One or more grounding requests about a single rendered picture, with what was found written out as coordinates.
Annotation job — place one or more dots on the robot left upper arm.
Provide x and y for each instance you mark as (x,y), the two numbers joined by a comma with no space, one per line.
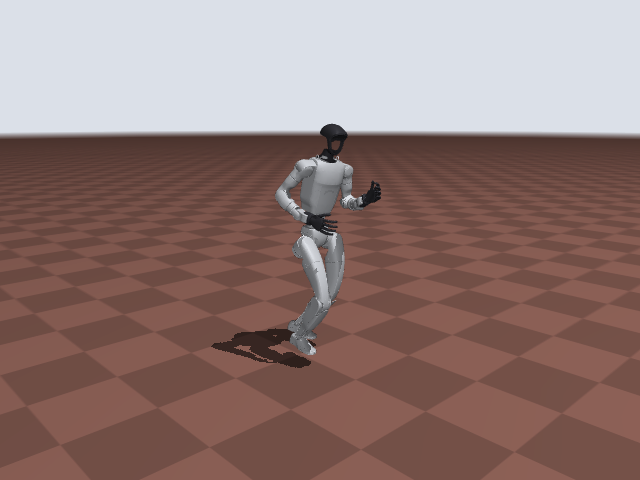
(346,186)

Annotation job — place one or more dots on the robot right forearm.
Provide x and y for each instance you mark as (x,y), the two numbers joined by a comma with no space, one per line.
(290,206)

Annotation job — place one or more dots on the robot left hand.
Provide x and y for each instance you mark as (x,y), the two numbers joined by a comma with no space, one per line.
(372,195)

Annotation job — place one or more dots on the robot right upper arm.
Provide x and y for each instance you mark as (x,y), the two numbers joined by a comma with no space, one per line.
(302,169)

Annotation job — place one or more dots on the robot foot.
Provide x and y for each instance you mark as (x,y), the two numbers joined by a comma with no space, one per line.
(302,344)
(294,328)

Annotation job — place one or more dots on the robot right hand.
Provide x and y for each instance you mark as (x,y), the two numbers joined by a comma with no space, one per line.
(318,222)

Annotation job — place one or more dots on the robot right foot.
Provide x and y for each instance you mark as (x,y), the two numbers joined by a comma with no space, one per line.
(302,344)

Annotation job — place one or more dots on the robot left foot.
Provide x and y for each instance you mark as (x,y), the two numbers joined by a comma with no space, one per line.
(294,328)

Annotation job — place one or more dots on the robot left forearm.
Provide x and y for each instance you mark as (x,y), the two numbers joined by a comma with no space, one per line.
(354,203)

